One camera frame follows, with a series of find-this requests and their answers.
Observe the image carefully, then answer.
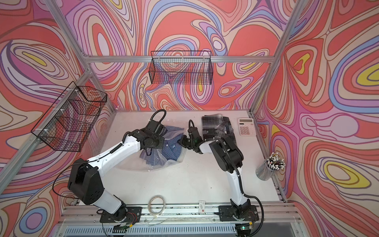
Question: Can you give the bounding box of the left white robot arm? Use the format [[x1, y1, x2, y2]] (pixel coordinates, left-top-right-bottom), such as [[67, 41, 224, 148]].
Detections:
[[68, 119, 167, 217]]

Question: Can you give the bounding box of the coiled white cable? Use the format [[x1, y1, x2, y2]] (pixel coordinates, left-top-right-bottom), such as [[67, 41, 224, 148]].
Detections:
[[147, 195, 166, 216]]

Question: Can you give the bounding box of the small white tag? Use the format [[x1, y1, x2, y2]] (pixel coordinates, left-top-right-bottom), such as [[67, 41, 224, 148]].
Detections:
[[198, 200, 205, 214]]

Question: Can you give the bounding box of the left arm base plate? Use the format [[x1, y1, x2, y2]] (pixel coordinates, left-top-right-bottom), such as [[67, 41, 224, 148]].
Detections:
[[100, 206, 142, 224]]

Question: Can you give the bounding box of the white pink calculator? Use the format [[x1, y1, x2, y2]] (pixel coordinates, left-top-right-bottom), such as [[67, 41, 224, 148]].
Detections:
[[238, 118, 256, 136]]

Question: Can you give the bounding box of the back black wire basket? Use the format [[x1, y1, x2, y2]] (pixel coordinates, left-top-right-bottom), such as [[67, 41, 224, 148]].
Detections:
[[149, 50, 213, 86]]

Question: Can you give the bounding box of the clear plastic vacuum bag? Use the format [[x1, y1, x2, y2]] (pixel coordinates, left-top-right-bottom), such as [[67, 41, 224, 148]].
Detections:
[[116, 118, 187, 172]]

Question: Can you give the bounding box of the left black wire basket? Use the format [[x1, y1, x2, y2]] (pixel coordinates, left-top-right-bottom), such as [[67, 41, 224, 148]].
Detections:
[[31, 82, 108, 152]]

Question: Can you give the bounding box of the aluminium frame rail front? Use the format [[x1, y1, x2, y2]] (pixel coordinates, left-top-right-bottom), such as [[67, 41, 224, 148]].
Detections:
[[52, 202, 308, 237]]

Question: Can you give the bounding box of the cup of pens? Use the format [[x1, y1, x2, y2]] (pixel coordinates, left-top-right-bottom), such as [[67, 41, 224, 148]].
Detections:
[[256, 152, 286, 181]]

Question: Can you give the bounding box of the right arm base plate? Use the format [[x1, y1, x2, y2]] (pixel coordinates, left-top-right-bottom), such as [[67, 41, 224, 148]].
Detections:
[[217, 205, 260, 223]]

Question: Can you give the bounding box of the black wire basket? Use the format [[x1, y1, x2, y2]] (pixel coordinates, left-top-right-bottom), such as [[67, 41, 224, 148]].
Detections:
[[31, 82, 108, 152], [149, 50, 213, 86]]

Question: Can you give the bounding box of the grey plaid shirt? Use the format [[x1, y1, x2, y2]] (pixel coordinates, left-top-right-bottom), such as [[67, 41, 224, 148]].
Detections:
[[201, 114, 236, 143]]

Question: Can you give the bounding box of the blue checked shirt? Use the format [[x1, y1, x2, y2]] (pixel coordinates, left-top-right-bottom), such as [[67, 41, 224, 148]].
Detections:
[[140, 126, 186, 169]]

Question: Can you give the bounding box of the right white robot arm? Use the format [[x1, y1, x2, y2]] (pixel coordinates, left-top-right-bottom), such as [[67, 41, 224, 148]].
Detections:
[[177, 127, 251, 219]]

